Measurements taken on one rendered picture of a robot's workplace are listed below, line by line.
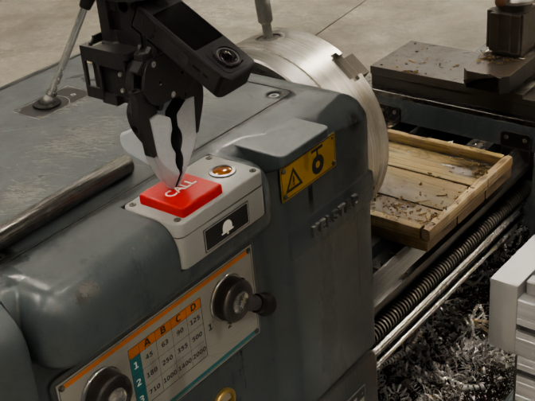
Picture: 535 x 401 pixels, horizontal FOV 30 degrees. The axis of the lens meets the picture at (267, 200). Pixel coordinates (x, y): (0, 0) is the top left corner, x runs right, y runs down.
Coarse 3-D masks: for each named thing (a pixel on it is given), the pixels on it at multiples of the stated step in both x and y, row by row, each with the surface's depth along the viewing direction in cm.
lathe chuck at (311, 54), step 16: (272, 32) 147; (288, 32) 146; (304, 32) 145; (256, 48) 141; (272, 48) 141; (288, 48) 141; (304, 48) 141; (320, 48) 142; (304, 64) 138; (320, 64) 139; (336, 64) 141; (320, 80) 137; (336, 80) 139; (352, 80) 141; (368, 96) 142; (368, 112) 141; (368, 128) 141; (384, 128) 143; (368, 144) 141; (384, 144) 144; (384, 160) 145; (384, 176) 148
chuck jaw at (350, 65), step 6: (336, 60) 142; (342, 60) 143; (348, 60) 146; (354, 60) 147; (342, 66) 142; (348, 66) 143; (354, 66) 146; (360, 66) 146; (348, 72) 142; (354, 72) 143; (360, 72) 146; (366, 72) 146; (354, 78) 142
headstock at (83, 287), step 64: (0, 128) 119; (64, 128) 117; (128, 128) 116; (256, 128) 113; (0, 192) 104; (128, 192) 102; (320, 192) 118; (0, 256) 93; (64, 256) 92; (128, 256) 92; (256, 256) 115; (320, 256) 122; (0, 320) 86; (64, 320) 87; (128, 320) 93; (192, 320) 107; (256, 320) 117; (320, 320) 125; (0, 384) 87; (64, 384) 93; (128, 384) 98; (192, 384) 110; (256, 384) 121; (320, 384) 129
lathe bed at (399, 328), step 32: (416, 128) 200; (512, 192) 189; (480, 224) 179; (512, 224) 193; (384, 256) 164; (416, 256) 163; (448, 256) 171; (480, 256) 184; (384, 288) 156; (416, 288) 164; (448, 288) 176; (384, 320) 157; (416, 320) 169; (384, 352) 162
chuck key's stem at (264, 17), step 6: (258, 0) 141; (264, 0) 141; (258, 6) 142; (264, 6) 142; (270, 6) 142; (258, 12) 142; (264, 12) 142; (270, 12) 143; (258, 18) 143; (264, 18) 142; (270, 18) 143; (264, 24) 143; (270, 24) 144; (264, 30) 144; (270, 30) 144; (264, 36) 144; (270, 36) 144
